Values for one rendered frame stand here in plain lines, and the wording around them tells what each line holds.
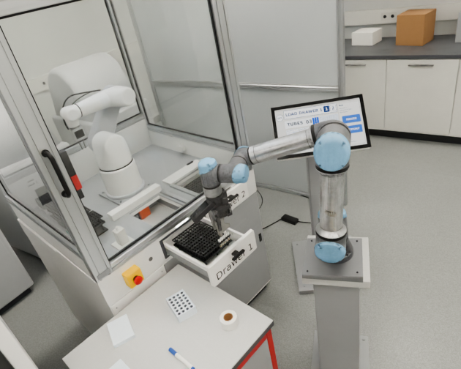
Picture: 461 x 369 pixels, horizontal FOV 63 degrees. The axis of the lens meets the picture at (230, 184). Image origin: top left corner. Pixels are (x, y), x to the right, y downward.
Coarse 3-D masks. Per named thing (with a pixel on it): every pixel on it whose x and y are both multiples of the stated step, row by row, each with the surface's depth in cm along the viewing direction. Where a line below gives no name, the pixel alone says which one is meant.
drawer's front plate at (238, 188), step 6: (234, 186) 203; (240, 186) 205; (246, 186) 209; (228, 192) 199; (234, 192) 203; (240, 192) 206; (246, 192) 210; (228, 198) 200; (240, 198) 208; (234, 204) 205
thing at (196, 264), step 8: (176, 232) 184; (232, 232) 177; (168, 240) 181; (232, 240) 180; (168, 248) 176; (176, 248) 182; (224, 248) 176; (176, 256) 173; (184, 256) 168; (216, 256) 172; (192, 264) 165; (200, 264) 161; (208, 264) 168; (200, 272) 164
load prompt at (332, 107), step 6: (300, 108) 215; (306, 108) 214; (312, 108) 214; (318, 108) 213; (324, 108) 213; (330, 108) 212; (336, 108) 212; (288, 114) 215; (294, 114) 215; (300, 114) 214; (306, 114) 214; (312, 114) 213; (318, 114) 213
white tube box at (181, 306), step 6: (174, 294) 162; (180, 294) 162; (186, 294) 161; (168, 300) 161; (174, 300) 160; (180, 300) 159; (186, 300) 159; (174, 306) 157; (180, 306) 156; (186, 306) 157; (192, 306) 156; (174, 312) 154; (180, 312) 154; (186, 312) 153; (192, 312) 155; (180, 318) 152; (186, 318) 154
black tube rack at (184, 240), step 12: (192, 228) 183; (204, 228) 181; (180, 240) 177; (192, 240) 175; (204, 240) 174; (216, 240) 172; (228, 240) 175; (192, 252) 172; (204, 252) 166; (216, 252) 169
